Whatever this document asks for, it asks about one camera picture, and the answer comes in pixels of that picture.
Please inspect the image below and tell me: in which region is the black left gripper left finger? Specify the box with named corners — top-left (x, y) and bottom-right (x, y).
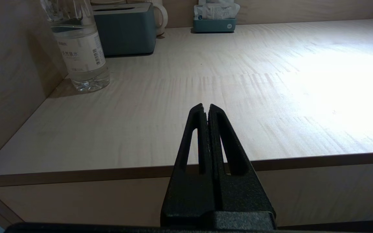
top-left (161, 104), bottom-right (222, 227)

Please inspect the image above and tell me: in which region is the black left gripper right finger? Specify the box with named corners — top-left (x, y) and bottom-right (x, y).
top-left (208, 104), bottom-right (276, 212)

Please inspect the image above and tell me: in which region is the blue-grey sachet tray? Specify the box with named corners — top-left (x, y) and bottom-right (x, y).
top-left (193, 18), bottom-right (237, 33)

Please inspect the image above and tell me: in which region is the grey tissue box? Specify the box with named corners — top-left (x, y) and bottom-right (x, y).
top-left (92, 3), bottom-right (157, 57)

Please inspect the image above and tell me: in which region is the white ceramic mug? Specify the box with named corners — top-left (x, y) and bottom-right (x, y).
top-left (153, 0), bottom-right (168, 36)

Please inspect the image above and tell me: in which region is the clear plastic water bottle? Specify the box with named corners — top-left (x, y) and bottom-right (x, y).
top-left (40, 0), bottom-right (110, 93)

